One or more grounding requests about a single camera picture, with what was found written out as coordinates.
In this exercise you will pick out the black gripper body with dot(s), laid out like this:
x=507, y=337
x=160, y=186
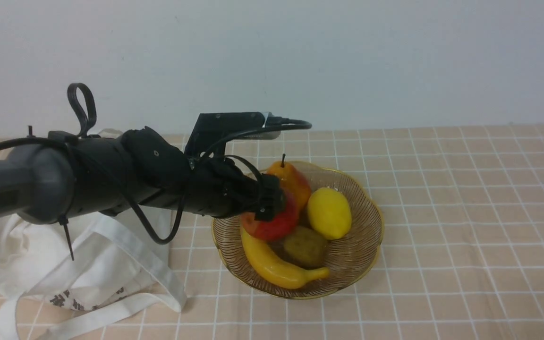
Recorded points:
x=218, y=187

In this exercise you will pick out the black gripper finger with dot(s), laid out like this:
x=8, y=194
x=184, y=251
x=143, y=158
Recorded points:
x=271, y=198

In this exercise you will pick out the red apple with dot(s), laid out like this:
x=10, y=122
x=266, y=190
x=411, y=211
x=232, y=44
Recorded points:
x=282, y=225

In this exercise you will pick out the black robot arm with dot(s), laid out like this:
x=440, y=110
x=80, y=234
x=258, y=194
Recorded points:
x=42, y=179

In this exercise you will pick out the white cloth tote bag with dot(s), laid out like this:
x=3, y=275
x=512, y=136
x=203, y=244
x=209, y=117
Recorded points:
x=116, y=272

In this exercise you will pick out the orange red pear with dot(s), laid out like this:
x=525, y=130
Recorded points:
x=292, y=180

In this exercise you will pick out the brown green kiwi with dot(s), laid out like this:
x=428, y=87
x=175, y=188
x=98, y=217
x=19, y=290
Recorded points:
x=306, y=246

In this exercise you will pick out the yellow lemon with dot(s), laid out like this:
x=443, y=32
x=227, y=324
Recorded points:
x=329, y=213

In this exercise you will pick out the yellow banana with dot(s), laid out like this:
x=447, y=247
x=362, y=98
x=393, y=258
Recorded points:
x=275, y=270

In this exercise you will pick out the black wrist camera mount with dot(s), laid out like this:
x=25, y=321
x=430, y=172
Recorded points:
x=211, y=127

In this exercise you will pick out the gold wire fruit basket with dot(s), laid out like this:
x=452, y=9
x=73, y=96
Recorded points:
x=349, y=259

